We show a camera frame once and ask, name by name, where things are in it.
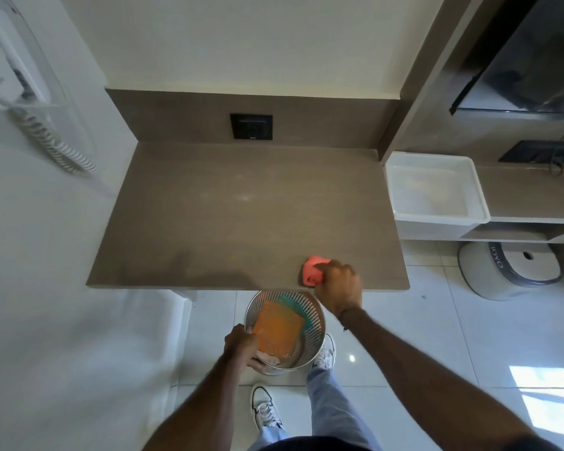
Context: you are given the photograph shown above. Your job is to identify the person's right hand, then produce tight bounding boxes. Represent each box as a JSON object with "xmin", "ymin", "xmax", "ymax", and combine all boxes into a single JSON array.
[{"xmin": 314, "ymin": 259, "xmax": 363, "ymax": 319}]

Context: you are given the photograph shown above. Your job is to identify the person's left hand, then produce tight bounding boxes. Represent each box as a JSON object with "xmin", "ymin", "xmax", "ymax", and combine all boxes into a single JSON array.
[{"xmin": 223, "ymin": 324, "xmax": 261, "ymax": 371}]

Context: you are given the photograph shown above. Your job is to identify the pink cleaning cloth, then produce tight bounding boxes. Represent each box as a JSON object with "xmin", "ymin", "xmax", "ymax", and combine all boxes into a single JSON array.
[{"xmin": 303, "ymin": 256, "xmax": 332, "ymax": 289}]

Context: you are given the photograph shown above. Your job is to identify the silver mesh waste bin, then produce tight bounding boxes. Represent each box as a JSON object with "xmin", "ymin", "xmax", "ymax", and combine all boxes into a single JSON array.
[{"xmin": 244, "ymin": 290, "xmax": 328, "ymax": 376}]

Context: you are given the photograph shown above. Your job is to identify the person's right forearm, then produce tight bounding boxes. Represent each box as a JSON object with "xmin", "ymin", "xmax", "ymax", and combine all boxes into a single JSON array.
[{"xmin": 339, "ymin": 305, "xmax": 564, "ymax": 451}]

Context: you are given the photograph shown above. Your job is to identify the person's left forearm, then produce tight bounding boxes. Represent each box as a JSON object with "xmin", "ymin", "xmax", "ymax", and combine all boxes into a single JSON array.
[{"xmin": 142, "ymin": 353, "xmax": 249, "ymax": 451}]

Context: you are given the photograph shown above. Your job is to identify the orange packet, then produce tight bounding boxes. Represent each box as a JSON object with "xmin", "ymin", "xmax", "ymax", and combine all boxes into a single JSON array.
[{"xmin": 253, "ymin": 300, "xmax": 306, "ymax": 356}]

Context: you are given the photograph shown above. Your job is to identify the teal packet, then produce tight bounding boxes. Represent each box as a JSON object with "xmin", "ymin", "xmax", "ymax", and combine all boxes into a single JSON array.
[{"xmin": 276, "ymin": 296, "xmax": 314, "ymax": 332}]

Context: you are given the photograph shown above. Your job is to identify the black wrist band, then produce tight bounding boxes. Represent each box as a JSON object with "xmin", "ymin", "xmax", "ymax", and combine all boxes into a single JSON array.
[{"xmin": 337, "ymin": 306, "xmax": 363, "ymax": 332}]

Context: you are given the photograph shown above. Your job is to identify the white sneaker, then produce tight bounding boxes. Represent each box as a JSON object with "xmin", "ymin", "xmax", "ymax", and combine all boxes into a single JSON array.
[
  {"xmin": 312, "ymin": 333, "xmax": 337, "ymax": 371},
  {"xmin": 250, "ymin": 385, "xmax": 285, "ymax": 433}
]

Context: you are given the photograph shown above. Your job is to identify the blue jeans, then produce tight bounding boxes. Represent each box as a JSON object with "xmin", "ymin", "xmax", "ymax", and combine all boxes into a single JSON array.
[{"xmin": 247, "ymin": 366, "xmax": 381, "ymax": 451}]

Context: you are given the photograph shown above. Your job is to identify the white plastic tray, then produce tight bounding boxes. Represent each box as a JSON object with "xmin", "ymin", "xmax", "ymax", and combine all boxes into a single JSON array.
[{"xmin": 385, "ymin": 151, "xmax": 491, "ymax": 241}]

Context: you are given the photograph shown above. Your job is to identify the grey round stool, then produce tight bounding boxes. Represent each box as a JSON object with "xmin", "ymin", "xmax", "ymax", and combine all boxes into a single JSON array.
[{"xmin": 457, "ymin": 241, "xmax": 563, "ymax": 302}]

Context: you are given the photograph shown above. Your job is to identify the black socket panel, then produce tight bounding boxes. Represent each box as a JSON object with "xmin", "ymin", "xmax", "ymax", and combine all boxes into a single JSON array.
[{"xmin": 498, "ymin": 140, "xmax": 564, "ymax": 165}]

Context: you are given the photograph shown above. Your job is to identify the black television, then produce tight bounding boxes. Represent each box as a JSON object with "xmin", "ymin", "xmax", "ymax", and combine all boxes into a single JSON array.
[{"xmin": 449, "ymin": 0, "xmax": 564, "ymax": 116}]

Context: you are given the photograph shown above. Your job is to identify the black wall socket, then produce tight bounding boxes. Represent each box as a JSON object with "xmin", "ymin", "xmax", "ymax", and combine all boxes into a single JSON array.
[{"xmin": 230, "ymin": 113, "xmax": 273, "ymax": 141}]

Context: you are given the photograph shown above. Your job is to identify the black cable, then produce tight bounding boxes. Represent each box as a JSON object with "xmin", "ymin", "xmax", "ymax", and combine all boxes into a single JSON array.
[{"xmin": 548, "ymin": 121, "xmax": 564, "ymax": 177}]

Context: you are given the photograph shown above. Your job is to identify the coiled white cord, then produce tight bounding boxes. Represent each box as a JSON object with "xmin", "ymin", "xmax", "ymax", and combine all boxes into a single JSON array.
[{"xmin": 10, "ymin": 107, "xmax": 98, "ymax": 176}]

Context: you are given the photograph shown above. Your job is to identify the white wall hair dryer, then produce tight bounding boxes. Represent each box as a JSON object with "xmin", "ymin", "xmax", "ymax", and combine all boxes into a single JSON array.
[{"xmin": 0, "ymin": 8, "xmax": 71, "ymax": 111}]

